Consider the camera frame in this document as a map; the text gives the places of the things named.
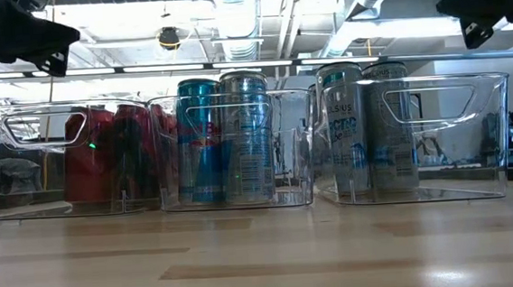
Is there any black ceiling camera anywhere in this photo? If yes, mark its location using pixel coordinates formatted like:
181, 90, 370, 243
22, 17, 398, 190
156, 25, 182, 51

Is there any long ceiling light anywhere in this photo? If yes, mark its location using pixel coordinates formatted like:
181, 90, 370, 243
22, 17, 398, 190
122, 61, 206, 76
300, 53, 381, 67
65, 66, 117, 78
211, 58, 294, 71

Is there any grey covered machine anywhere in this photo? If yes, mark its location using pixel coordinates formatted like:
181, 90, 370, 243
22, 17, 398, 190
0, 153, 46, 197

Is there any silver ventilation duct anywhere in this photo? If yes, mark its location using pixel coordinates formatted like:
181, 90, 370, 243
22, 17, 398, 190
318, 0, 414, 59
210, 0, 265, 64

